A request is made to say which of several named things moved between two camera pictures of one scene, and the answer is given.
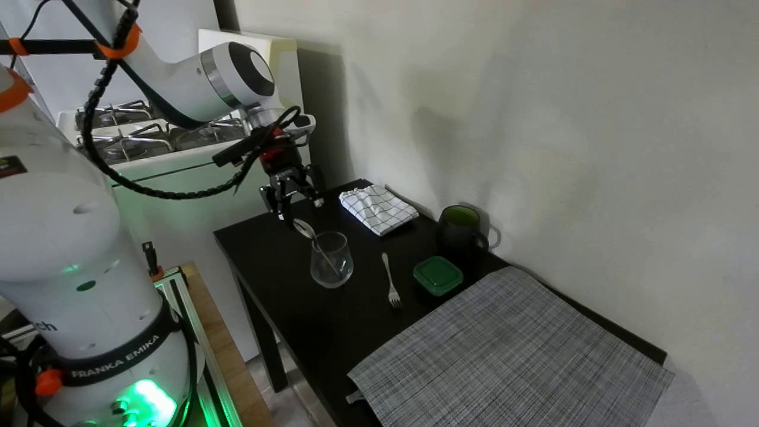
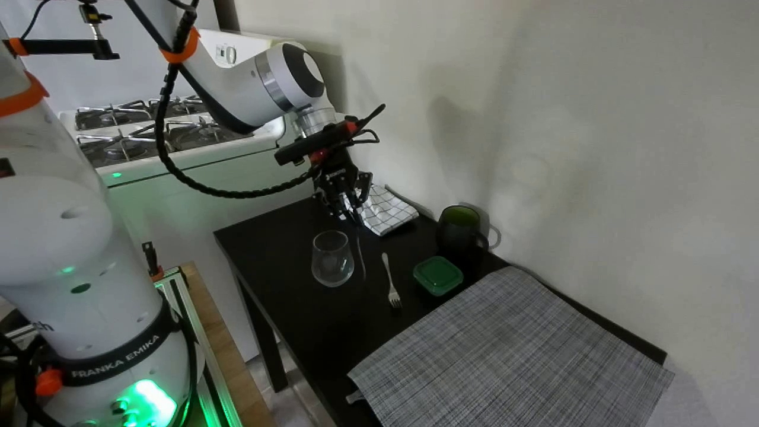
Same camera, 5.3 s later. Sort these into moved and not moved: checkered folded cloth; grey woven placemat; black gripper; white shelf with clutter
Moved: black gripper
Not moved: checkered folded cloth; white shelf with clutter; grey woven placemat
